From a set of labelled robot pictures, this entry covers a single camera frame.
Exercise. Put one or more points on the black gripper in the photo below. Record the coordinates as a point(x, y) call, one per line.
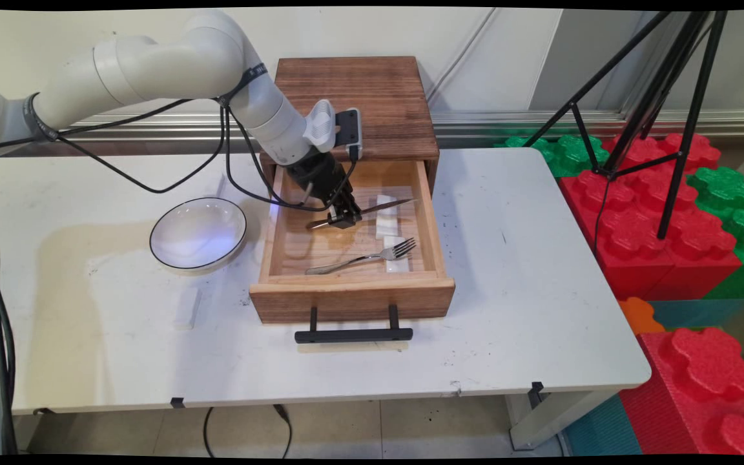
point(320, 177)

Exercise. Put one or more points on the silver serrated table knife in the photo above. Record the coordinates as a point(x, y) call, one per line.
point(385, 206)

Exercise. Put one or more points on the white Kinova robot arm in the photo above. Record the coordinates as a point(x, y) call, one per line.
point(152, 64)

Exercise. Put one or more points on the white cutlery rest block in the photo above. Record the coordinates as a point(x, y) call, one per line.
point(398, 258)
point(387, 223)

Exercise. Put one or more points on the silver metal fork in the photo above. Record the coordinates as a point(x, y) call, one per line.
point(346, 261)

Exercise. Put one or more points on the dark brown wooden cabinet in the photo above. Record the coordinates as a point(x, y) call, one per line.
point(372, 97)

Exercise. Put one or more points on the white bowl with dark rim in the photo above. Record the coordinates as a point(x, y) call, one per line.
point(197, 232)

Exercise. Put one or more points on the green foam building block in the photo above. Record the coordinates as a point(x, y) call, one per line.
point(572, 155)

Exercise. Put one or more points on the black table edge clip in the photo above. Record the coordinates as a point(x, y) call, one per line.
point(177, 402)
point(535, 389)

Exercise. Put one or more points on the white table leg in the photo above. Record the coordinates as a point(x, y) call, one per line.
point(533, 420)

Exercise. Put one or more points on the large red foam block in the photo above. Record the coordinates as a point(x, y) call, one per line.
point(643, 239)

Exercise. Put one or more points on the small red foam block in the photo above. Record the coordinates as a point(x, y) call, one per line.
point(643, 152)

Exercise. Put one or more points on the orange foam block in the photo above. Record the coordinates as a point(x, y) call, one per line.
point(640, 316)

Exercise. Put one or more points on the teal ribbed foam block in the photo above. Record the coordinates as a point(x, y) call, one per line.
point(604, 429)

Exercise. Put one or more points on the red foam block with studs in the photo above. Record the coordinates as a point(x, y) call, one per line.
point(701, 387)

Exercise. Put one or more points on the tall green foam block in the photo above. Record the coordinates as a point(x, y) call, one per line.
point(743, 213)

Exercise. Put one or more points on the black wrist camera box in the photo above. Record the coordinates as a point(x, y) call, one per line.
point(348, 127)

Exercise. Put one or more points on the aluminium wall rail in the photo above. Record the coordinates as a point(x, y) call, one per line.
point(475, 123)

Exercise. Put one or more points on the black camera tripod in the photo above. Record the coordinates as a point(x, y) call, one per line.
point(690, 129)

